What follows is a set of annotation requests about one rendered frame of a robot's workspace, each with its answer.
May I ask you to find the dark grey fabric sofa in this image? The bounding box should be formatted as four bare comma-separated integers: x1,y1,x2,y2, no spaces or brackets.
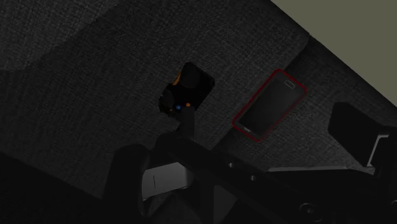
0,0,397,202

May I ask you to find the red framed black phone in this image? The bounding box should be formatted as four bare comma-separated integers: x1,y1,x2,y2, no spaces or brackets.
232,69,308,143

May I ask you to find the black game controller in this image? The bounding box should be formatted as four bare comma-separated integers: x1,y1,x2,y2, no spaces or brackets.
158,61,216,120

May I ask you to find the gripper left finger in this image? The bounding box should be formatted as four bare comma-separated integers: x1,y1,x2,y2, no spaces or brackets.
104,106,218,224

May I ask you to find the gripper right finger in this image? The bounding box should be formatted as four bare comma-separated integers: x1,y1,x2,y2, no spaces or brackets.
366,130,397,224

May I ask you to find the black box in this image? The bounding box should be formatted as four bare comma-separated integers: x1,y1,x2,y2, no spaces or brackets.
328,101,389,167

